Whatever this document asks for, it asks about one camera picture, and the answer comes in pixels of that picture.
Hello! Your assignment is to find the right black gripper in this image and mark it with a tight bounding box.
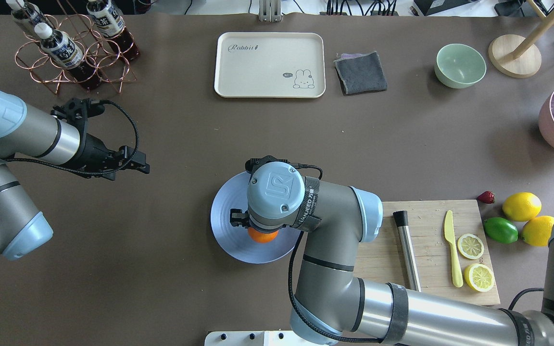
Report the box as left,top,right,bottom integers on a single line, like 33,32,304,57
229,209,251,228

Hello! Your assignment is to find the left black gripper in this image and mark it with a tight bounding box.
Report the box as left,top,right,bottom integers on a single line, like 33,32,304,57
50,98,150,180

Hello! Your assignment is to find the blue round plate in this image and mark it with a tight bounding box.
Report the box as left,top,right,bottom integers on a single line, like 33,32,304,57
210,172,300,264

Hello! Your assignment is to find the orange mandarin fruit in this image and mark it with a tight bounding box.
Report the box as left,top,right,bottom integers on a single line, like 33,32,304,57
248,227,279,244

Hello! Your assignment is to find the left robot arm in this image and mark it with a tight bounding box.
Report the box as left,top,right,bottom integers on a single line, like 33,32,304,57
0,91,150,260

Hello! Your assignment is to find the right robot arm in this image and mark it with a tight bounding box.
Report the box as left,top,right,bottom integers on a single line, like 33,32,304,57
230,156,554,346

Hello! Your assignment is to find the front tea bottle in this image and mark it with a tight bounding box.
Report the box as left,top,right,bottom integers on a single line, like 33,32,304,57
34,23,102,90

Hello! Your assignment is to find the tea bottle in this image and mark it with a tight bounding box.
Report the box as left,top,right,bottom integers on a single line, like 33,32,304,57
86,0,140,62
6,0,52,37
34,23,102,90

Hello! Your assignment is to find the right rear tea bottle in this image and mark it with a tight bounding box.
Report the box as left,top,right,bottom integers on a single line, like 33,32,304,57
86,0,140,62

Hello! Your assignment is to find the cream rabbit tray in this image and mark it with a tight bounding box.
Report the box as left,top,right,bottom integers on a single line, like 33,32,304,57
214,32,326,99

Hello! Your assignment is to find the steel muddler black tip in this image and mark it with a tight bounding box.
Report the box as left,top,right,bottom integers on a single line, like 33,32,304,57
393,210,422,292

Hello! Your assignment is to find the left rear tea bottle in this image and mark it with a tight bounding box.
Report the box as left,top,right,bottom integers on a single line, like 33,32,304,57
6,0,52,37

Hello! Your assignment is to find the grey folded cloth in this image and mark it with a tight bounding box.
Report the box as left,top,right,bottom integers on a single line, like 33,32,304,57
334,51,388,96

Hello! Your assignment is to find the bamboo cutting board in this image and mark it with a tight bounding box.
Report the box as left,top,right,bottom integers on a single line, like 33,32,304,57
354,199,501,305

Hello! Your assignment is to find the yellow plastic knife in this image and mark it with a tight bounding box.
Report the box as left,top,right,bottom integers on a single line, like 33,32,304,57
443,210,464,287

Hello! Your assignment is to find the upper lemon slice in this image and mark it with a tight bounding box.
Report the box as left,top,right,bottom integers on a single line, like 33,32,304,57
456,234,485,260

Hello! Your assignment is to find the lemon slice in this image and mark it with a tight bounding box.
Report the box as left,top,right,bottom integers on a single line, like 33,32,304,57
464,263,495,293
456,234,485,260

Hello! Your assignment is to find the lower lemon slice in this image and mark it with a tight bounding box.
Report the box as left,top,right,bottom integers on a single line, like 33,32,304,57
464,263,495,293

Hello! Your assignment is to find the red strawberry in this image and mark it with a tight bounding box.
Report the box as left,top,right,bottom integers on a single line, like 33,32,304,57
476,190,495,204

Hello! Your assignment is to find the green lime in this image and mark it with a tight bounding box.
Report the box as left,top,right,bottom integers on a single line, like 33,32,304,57
483,217,519,244

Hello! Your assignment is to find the mint green bowl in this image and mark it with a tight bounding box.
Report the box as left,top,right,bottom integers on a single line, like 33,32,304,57
434,43,487,88

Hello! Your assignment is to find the upper whole lemon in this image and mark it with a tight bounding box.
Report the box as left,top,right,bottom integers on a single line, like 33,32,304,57
502,191,541,222

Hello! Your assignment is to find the whole lemon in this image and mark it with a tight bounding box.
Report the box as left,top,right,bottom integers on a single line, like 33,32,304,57
521,215,554,247
502,191,541,222

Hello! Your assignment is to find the lower whole lemon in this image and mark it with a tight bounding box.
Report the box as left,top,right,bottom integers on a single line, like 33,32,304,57
521,215,554,247

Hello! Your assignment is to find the wooden cup stand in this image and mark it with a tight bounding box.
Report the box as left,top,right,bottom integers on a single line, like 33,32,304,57
488,0,554,78

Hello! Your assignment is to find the copper wire bottle rack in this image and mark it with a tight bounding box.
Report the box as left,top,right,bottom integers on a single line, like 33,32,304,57
15,10,131,94

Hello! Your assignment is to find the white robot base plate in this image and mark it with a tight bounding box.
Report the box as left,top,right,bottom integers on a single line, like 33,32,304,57
204,330,308,346

